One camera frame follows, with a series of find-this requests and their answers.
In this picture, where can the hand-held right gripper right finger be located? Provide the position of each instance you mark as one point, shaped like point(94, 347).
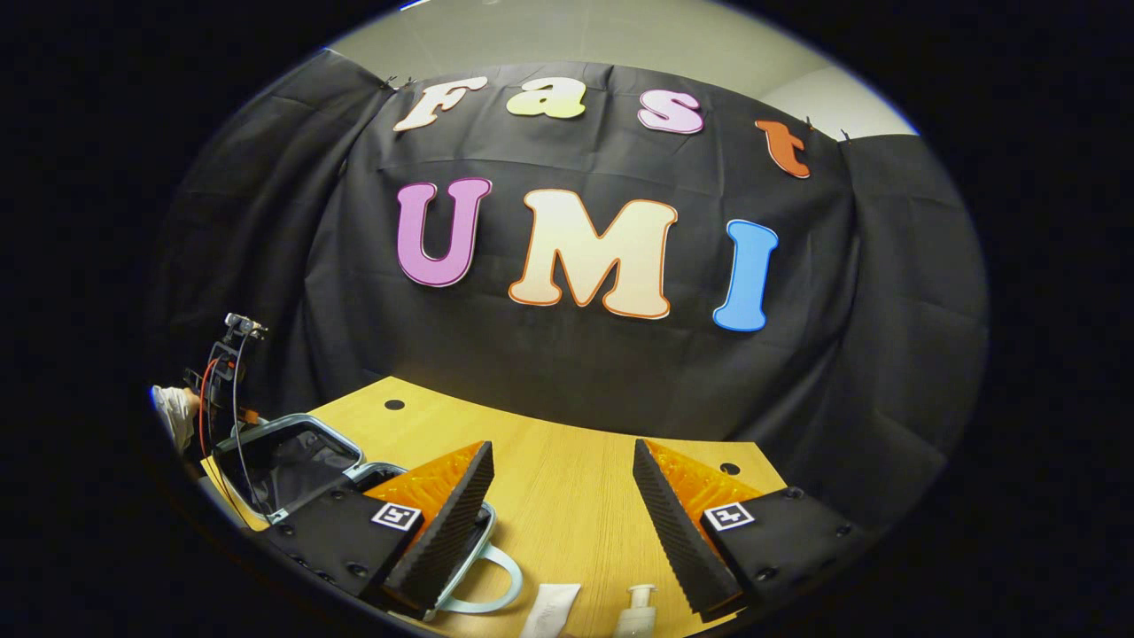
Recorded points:
point(678, 532)

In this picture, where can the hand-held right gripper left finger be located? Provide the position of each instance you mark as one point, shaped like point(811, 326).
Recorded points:
point(452, 532)

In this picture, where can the white pump bottle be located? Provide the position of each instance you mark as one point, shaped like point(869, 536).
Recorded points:
point(636, 620)

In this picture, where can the light blue suitcase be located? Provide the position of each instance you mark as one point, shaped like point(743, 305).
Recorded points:
point(292, 461)

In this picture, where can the white squeeze tube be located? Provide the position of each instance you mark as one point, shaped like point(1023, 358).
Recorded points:
point(549, 611)

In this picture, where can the black backdrop cloth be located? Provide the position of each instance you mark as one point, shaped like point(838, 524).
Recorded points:
point(576, 372)

